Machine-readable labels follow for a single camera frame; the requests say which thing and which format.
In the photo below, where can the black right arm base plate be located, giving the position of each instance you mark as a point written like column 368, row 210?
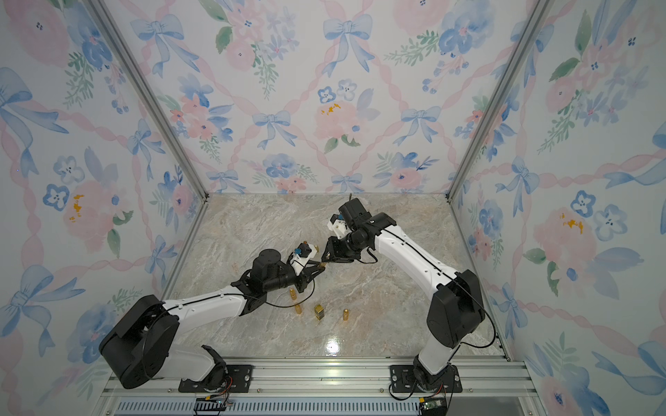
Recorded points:
column 411, row 379

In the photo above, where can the aluminium corner post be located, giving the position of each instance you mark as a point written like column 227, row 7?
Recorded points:
column 102, row 17
column 518, row 56

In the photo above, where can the aluminium corner post left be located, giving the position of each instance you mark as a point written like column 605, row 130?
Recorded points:
column 102, row 17

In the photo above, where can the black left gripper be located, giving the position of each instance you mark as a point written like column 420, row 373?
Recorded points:
column 306, row 275

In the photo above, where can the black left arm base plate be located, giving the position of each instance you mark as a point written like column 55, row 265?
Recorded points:
column 234, row 378

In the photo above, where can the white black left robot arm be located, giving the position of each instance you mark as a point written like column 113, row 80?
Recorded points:
column 141, row 347

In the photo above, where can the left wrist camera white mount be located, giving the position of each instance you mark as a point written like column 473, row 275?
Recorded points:
column 301, row 256

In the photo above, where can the green circuit board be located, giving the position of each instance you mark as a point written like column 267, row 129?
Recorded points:
column 433, row 407

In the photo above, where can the aluminium corner post right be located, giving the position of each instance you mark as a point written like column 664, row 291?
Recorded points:
column 518, row 56

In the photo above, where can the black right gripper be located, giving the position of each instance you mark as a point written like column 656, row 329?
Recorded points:
column 336, row 252

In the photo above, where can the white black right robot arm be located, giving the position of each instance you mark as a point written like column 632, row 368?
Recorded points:
column 456, row 308

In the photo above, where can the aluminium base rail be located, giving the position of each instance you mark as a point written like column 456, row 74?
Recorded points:
column 491, row 385

